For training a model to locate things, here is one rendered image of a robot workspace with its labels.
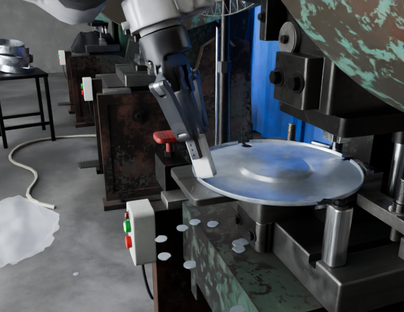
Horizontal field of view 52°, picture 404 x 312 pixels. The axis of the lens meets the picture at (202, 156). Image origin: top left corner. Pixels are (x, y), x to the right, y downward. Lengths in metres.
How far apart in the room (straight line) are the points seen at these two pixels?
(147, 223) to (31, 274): 1.06
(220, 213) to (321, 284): 0.31
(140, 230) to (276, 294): 0.38
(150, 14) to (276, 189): 0.32
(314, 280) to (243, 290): 0.11
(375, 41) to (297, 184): 0.41
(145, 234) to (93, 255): 1.03
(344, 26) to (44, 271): 1.74
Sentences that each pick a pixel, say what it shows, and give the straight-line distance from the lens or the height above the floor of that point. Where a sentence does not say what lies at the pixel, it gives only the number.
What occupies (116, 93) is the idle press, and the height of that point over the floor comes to 0.63.
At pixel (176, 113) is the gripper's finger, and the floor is 0.90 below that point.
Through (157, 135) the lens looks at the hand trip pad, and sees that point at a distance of 0.98.
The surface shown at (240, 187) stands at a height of 0.78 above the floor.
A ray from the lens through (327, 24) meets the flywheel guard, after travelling 0.32.
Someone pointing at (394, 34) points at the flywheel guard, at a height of 1.03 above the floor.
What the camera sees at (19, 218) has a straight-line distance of 1.99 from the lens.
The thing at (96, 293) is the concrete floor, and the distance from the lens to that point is 1.74.
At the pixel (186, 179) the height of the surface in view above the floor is 0.78.
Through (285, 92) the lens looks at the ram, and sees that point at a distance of 0.71.
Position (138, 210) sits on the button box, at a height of 0.63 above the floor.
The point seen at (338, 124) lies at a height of 0.88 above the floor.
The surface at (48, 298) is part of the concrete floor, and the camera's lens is 1.77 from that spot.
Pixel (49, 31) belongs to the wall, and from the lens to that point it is 7.20.
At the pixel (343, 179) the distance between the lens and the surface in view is 0.72.
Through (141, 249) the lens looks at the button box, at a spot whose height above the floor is 0.54.
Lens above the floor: 1.05
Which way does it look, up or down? 20 degrees down
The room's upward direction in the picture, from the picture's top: straight up
